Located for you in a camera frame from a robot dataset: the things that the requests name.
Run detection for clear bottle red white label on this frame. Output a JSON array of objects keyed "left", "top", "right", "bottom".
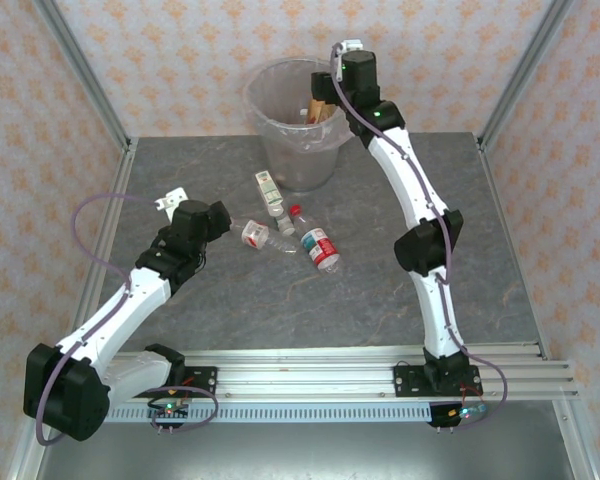
[{"left": 229, "top": 218, "right": 302, "bottom": 256}]

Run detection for clear plastic bin liner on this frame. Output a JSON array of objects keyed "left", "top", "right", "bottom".
[{"left": 243, "top": 55, "right": 356, "bottom": 151}]

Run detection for translucent grey waste bin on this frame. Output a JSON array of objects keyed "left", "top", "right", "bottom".
[{"left": 243, "top": 55, "right": 356, "bottom": 192}]

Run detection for bottle green white label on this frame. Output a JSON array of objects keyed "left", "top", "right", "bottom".
[{"left": 253, "top": 169, "right": 297, "bottom": 237}]

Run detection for clear bottle red cap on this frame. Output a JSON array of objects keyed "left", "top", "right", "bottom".
[{"left": 289, "top": 203, "right": 342, "bottom": 274}]

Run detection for circuit board with LEDs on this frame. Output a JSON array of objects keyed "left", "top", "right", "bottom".
[
  {"left": 148, "top": 399, "right": 190, "bottom": 420},
  {"left": 447, "top": 403, "right": 489, "bottom": 421}
]

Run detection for grey metal front panel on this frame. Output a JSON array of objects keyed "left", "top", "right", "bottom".
[{"left": 34, "top": 399, "right": 579, "bottom": 480}]

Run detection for aluminium table side rail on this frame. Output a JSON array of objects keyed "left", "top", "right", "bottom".
[
  {"left": 477, "top": 134, "right": 600, "bottom": 480},
  {"left": 4, "top": 137, "right": 139, "bottom": 480}
]

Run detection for aluminium frame post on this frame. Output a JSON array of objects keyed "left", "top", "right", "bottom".
[
  {"left": 33, "top": 0, "right": 134, "bottom": 154},
  {"left": 478, "top": 0, "right": 576, "bottom": 151}
]

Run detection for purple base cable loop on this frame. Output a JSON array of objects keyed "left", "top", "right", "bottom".
[{"left": 149, "top": 385, "right": 220, "bottom": 432}]

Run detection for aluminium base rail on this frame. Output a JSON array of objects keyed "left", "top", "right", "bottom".
[{"left": 113, "top": 341, "right": 580, "bottom": 401}]

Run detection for white slotted cable duct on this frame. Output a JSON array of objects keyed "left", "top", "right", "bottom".
[{"left": 107, "top": 403, "right": 434, "bottom": 424}]

